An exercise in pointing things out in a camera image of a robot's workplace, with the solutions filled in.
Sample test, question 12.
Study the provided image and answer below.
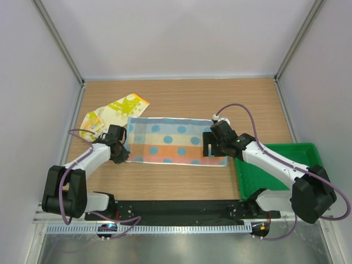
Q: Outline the perforated metal cable rail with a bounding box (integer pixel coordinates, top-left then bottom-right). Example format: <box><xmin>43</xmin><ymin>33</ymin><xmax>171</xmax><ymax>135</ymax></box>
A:
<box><xmin>46</xmin><ymin>223</ymin><xmax>252</xmax><ymax>235</ymax></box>

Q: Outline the blue polka dot towel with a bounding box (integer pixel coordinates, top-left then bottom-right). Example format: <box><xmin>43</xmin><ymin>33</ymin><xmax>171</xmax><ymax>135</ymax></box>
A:
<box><xmin>125</xmin><ymin>117</ymin><xmax>228</xmax><ymax>167</ymax></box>

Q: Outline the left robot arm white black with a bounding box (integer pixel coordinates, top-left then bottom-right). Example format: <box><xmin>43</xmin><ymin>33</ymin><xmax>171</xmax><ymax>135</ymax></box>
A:
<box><xmin>42</xmin><ymin>125</ymin><xmax>130</xmax><ymax>225</ymax></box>

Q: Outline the aluminium frame post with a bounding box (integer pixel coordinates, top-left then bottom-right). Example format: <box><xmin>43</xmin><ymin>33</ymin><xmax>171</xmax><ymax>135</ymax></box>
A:
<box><xmin>32</xmin><ymin>0</ymin><xmax>85</xmax><ymax>86</ymax></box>
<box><xmin>274</xmin><ymin>0</ymin><xmax>326</xmax><ymax>83</ymax></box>

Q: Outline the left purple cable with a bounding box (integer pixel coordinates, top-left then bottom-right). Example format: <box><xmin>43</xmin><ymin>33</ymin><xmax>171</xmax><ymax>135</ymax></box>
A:
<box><xmin>59</xmin><ymin>129</ymin><xmax>141</xmax><ymax>239</ymax></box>

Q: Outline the green plastic tray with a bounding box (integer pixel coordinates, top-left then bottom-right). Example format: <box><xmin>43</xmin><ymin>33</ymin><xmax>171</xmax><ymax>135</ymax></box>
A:
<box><xmin>234</xmin><ymin>143</ymin><xmax>323</xmax><ymax>200</ymax></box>

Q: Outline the left aluminium frame post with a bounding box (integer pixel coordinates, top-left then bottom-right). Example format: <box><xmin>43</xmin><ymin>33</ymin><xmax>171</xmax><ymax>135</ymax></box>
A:
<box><xmin>32</xmin><ymin>0</ymin><xmax>85</xmax><ymax>86</ymax></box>

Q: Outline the right aluminium frame post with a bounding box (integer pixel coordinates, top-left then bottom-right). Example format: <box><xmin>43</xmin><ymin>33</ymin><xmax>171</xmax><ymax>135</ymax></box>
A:
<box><xmin>274</xmin><ymin>0</ymin><xmax>326</xmax><ymax>83</ymax></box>

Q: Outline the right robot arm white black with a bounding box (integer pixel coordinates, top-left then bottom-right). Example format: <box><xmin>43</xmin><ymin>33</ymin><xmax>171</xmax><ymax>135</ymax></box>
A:
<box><xmin>202</xmin><ymin>120</ymin><xmax>337</xmax><ymax>224</ymax></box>

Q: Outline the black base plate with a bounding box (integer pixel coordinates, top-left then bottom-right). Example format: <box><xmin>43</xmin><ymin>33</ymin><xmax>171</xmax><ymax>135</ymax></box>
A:
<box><xmin>99</xmin><ymin>200</ymin><xmax>281</xmax><ymax>227</ymax></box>

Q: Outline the yellow green printed towel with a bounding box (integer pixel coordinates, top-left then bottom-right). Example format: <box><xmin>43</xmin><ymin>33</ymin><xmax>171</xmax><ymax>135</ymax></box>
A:
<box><xmin>79</xmin><ymin>93</ymin><xmax>150</xmax><ymax>142</ymax></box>

